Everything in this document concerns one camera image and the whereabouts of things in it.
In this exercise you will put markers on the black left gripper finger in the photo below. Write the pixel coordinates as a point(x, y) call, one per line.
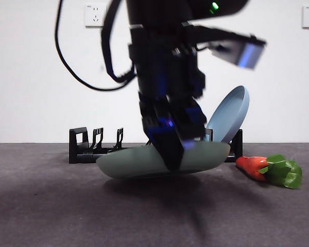
point(170, 149)

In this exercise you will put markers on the blue plate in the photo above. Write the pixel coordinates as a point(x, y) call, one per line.
point(231, 113)

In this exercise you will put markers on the black plate rack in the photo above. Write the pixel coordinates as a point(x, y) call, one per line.
point(74, 157)

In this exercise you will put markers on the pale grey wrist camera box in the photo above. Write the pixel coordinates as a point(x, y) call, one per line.
point(247, 54)

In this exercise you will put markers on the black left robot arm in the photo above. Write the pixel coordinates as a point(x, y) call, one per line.
point(159, 51)

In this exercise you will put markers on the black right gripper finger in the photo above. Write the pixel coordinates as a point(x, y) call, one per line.
point(190, 123)

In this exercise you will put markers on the orange carrot with green leaves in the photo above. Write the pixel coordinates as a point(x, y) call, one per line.
point(249, 165)

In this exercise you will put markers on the green plate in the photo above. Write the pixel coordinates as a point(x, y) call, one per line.
point(131, 164)

